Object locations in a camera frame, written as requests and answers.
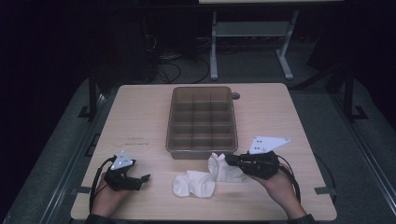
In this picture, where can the person's right hand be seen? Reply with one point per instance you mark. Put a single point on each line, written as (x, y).
(278, 189)

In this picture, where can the brown translucent divided box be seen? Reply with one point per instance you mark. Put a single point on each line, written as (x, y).
(202, 124)

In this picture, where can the person's left hand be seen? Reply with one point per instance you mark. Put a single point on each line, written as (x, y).
(107, 199)

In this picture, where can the grey table grommet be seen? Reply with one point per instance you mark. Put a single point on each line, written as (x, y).
(235, 95)

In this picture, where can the white sock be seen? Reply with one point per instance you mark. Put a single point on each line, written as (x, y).
(194, 183)
(222, 171)

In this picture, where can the black upright post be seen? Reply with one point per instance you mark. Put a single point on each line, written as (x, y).
(349, 93)
(92, 93)

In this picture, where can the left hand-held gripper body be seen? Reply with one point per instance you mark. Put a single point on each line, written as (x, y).
(123, 160)

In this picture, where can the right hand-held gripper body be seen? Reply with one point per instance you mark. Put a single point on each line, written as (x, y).
(267, 144)

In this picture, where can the white metal stand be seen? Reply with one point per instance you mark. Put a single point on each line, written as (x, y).
(249, 29)

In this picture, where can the dark tape strip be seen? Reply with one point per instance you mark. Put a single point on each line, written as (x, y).
(325, 190)
(81, 189)

